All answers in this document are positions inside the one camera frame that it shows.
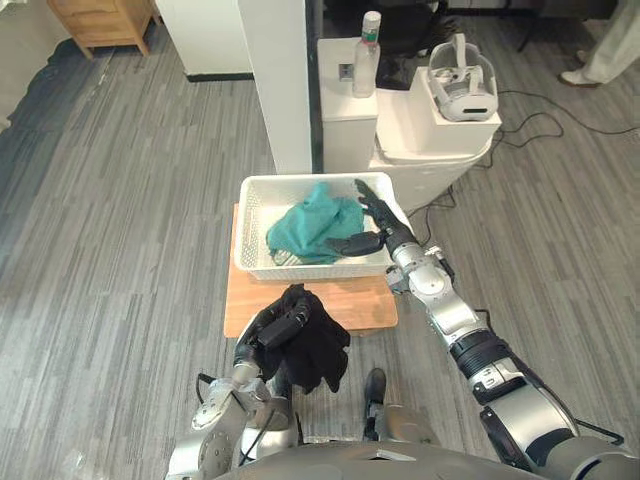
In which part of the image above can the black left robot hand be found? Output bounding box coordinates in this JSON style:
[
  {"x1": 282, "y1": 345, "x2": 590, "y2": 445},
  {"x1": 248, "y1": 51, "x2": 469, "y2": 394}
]
[{"x1": 233, "y1": 298, "x2": 317, "y2": 365}]

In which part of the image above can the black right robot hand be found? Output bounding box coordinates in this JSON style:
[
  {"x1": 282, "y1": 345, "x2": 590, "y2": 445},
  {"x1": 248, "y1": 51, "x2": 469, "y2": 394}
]
[{"x1": 325, "y1": 178, "x2": 415, "y2": 257}]

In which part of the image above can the black garment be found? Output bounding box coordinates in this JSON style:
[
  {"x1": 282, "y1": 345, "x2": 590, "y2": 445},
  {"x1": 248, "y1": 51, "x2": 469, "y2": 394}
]
[{"x1": 257, "y1": 283, "x2": 352, "y2": 396}]

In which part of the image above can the teal green garment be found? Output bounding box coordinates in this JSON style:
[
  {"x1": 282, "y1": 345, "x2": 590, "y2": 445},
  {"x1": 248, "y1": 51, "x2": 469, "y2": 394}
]
[{"x1": 266, "y1": 181, "x2": 369, "y2": 265}]

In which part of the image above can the white plastic laundry basket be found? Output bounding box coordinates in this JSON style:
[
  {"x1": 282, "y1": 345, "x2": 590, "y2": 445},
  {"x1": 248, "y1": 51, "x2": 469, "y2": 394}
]
[{"x1": 233, "y1": 171, "x2": 411, "y2": 281}]

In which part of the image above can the low wooden table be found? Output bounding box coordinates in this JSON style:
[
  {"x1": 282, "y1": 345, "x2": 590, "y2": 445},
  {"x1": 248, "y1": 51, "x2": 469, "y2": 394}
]
[{"x1": 223, "y1": 202, "x2": 400, "y2": 339}]

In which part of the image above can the white round bin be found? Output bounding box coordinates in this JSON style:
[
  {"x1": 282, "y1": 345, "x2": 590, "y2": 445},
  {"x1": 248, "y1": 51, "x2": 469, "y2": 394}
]
[{"x1": 368, "y1": 134, "x2": 494, "y2": 214}]

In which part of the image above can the white stepped box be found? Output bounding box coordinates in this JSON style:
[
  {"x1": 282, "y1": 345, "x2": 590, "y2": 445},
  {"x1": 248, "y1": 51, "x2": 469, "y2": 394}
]
[{"x1": 374, "y1": 65, "x2": 503, "y2": 162}]

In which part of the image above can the robot right leg and foot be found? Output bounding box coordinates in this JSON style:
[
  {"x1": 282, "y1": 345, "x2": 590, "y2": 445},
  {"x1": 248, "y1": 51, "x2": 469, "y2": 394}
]
[{"x1": 362, "y1": 367, "x2": 441, "y2": 446}]

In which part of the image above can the silver robot torso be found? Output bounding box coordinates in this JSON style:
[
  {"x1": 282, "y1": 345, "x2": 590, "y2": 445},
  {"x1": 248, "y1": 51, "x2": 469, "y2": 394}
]
[{"x1": 214, "y1": 439, "x2": 551, "y2": 480}]

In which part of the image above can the white pillar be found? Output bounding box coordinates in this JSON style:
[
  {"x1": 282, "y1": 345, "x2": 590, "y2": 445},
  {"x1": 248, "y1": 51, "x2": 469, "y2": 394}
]
[{"x1": 237, "y1": 0, "x2": 321, "y2": 176}]

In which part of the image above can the clear plastic water bottle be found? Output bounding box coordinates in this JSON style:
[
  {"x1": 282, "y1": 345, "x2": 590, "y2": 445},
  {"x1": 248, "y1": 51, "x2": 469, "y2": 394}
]
[{"x1": 352, "y1": 10, "x2": 383, "y2": 99}]

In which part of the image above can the white VR headset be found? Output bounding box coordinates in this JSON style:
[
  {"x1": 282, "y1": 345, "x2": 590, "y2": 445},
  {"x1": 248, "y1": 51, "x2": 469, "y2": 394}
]
[{"x1": 427, "y1": 32, "x2": 499, "y2": 123}]

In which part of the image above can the person's leg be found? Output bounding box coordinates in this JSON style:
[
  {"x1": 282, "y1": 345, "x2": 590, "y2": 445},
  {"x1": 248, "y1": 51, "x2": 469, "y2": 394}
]
[{"x1": 558, "y1": 0, "x2": 640, "y2": 90}]

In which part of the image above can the wooden nightstand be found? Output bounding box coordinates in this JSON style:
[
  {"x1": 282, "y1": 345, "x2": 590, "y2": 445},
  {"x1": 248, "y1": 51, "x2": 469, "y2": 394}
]
[{"x1": 47, "y1": 0, "x2": 162, "y2": 61}]

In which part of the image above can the tall white box pedestal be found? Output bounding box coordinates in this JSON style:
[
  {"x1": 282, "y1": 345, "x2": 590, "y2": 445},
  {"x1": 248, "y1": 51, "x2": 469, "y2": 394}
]
[{"x1": 316, "y1": 36, "x2": 382, "y2": 174}]

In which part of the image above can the black floor cable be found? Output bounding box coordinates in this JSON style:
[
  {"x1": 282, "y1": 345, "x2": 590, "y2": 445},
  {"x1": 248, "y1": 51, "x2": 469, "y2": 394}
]
[{"x1": 414, "y1": 89, "x2": 640, "y2": 251}]

